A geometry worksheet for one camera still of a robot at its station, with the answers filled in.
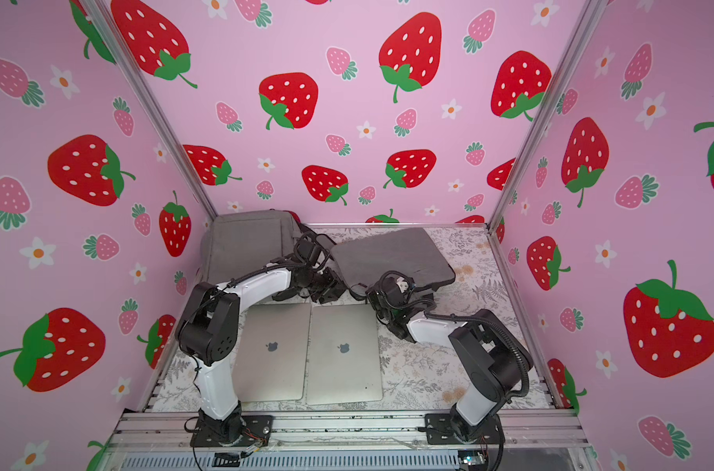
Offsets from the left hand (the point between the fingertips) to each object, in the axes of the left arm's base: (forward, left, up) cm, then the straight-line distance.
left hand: (348, 288), depth 93 cm
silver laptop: (-18, +23, -8) cm, 30 cm away
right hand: (-2, -4, +2) cm, 5 cm away
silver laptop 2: (-21, +1, -9) cm, 23 cm away
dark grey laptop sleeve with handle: (+14, -4, -3) cm, 15 cm away
